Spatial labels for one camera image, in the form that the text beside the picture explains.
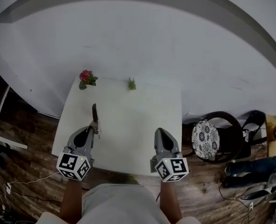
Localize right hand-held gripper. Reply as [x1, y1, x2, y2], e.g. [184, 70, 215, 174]
[149, 127, 189, 183]

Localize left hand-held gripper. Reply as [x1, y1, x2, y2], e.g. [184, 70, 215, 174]
[56, 125, 95, 181]

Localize person's left forearm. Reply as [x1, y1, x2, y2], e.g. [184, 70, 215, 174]
[59, 178, 84, 223]

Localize person's right forearm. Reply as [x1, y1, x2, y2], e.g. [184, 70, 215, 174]
[159, 180, 183, 224]

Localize floral seat cushion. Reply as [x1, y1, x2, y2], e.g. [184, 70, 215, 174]
[191, 120, 220, 160]

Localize white square table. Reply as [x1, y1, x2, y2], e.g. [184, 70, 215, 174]
[51, 76, 183, 178]

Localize red flower potted plant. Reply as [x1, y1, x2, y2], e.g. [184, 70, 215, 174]
[79, 70, 98, 86]

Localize dark wicker chair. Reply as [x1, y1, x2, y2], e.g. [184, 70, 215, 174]
[182, 111, 245, 165]

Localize small green potted plant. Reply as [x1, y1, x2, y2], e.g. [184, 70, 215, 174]
[127, 77, 137, 91]

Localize person's gray shirt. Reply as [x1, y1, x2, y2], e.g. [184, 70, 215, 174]
[35, 183, 201, 224]

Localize white papers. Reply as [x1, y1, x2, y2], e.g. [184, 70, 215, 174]
[242, 129, 251, 143]

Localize black folding chair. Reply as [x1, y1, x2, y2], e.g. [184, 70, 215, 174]
[241, 110, 269, 160]

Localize gray and black device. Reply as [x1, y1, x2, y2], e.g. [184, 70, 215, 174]
[239, 169, 276, 203]

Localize light wooden side table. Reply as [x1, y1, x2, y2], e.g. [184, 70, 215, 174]
[265, 114, 276, 157]

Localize white floor cable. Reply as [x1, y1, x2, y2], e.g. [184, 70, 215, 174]
[11, 170, 62, 185]

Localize black floor cable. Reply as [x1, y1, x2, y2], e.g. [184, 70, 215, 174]
[218, 183, 250, 207]

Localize thin white cable bundle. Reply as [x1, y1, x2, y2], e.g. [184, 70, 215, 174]
[0, 177, 11, 212]

